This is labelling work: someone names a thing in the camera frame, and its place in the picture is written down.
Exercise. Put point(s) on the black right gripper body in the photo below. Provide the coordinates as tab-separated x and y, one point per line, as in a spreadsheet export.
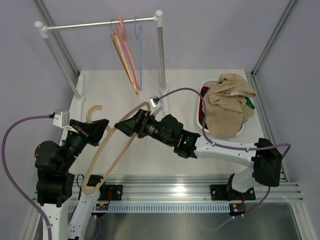
150	127

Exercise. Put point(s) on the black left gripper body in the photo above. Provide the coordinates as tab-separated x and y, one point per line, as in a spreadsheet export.
75	143

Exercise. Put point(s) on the beige t shirt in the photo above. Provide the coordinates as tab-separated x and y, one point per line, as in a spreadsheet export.
225	105

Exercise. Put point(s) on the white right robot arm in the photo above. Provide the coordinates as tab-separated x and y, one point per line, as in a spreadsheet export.
262	160

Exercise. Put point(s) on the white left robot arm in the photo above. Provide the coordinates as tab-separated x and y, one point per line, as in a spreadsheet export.
53	162

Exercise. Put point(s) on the orange wooden hanger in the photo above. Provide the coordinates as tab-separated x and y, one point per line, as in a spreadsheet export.
122	59

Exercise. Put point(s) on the thick pink plastic hanger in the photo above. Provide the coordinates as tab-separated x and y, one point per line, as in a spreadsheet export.
122	36

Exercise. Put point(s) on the white laundry basket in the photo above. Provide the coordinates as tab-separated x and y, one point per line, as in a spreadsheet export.
210	83

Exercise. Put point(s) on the green cloth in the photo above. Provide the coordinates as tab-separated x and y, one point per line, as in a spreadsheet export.
250	102

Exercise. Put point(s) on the silver clothes rack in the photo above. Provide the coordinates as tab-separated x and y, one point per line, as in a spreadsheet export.
44	31

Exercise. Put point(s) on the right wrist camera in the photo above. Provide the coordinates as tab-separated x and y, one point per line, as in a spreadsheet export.
156	105

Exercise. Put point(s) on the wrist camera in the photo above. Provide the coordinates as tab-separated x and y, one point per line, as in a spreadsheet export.
156	105
61	119

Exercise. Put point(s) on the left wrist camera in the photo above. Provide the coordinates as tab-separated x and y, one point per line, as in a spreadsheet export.
61	119

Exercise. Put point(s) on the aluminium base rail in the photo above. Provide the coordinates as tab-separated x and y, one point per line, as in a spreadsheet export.
192	189

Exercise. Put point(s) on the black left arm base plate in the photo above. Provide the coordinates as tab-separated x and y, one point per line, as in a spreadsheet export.
111	192

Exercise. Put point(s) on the white slotted cable duct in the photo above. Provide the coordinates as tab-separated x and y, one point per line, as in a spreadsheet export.
117	207

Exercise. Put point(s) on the blue wire hanger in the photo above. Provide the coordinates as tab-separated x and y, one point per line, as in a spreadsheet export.
138	37

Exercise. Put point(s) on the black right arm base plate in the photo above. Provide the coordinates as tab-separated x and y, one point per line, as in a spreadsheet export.
222	192

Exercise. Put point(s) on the aluminium frame post left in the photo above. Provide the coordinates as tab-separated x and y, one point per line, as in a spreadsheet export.
48	20

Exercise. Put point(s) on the aluminium frame post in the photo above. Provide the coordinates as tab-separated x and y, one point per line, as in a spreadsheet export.
48	20
274	36

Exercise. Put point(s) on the aluminium frame post right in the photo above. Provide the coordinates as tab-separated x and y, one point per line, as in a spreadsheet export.
274	36

